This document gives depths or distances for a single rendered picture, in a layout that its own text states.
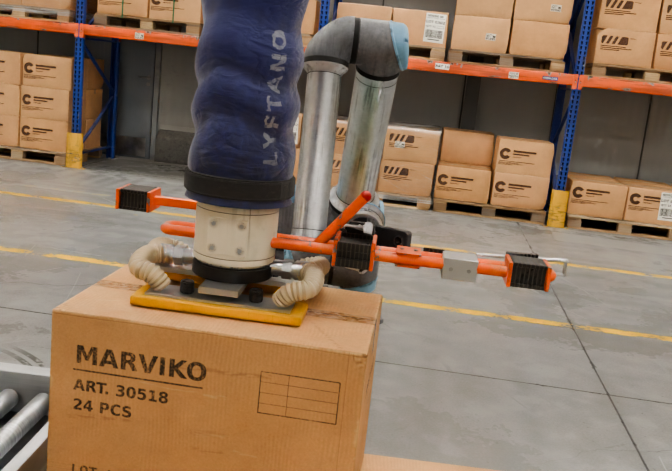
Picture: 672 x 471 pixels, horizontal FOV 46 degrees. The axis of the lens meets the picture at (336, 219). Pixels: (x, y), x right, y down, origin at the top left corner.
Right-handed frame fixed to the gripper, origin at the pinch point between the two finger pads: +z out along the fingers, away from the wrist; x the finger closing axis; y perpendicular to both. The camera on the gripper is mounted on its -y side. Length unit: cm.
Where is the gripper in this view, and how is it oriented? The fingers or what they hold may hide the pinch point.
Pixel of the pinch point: (366, 251)
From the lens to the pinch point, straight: 163.4
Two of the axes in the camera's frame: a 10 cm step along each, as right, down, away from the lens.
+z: -1.0, 1.8, -9.8
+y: -9.9, -1.2, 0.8
